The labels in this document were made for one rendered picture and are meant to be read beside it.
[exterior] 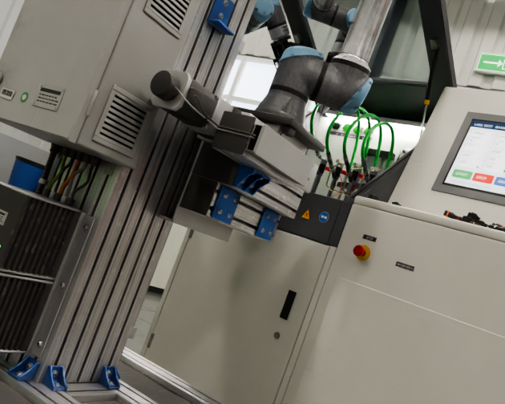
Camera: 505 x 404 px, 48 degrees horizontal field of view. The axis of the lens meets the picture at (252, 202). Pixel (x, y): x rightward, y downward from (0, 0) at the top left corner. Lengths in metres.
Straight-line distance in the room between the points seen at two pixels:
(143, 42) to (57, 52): 0.19
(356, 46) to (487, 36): 5.28
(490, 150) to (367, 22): 0.74
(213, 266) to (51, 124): 1.14
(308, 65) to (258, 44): 6.38
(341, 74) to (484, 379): 0.91
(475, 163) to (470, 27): 4.92
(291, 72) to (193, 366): 1.17
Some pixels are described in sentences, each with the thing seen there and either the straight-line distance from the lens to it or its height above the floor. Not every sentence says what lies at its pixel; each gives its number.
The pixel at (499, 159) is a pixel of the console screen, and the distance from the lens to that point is 2.14.
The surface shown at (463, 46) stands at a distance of 6.89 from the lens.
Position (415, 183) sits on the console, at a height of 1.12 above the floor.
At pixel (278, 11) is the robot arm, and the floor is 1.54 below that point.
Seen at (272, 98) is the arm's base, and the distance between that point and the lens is 1.59.
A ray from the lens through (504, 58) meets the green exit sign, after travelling 6.68.
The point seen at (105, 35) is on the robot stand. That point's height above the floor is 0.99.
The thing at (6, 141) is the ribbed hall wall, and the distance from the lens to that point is 9.05.
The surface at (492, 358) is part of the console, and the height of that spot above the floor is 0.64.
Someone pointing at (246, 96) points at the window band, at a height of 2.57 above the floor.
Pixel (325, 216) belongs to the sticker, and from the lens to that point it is 1.99.
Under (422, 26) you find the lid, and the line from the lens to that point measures 2.33.
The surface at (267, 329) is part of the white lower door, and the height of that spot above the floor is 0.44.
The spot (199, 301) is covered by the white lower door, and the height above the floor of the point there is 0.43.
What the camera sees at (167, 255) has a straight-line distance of 5.28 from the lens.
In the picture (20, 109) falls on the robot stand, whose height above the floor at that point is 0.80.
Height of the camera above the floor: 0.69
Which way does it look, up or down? 4 degrees up
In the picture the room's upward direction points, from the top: 20 degrees clockwise
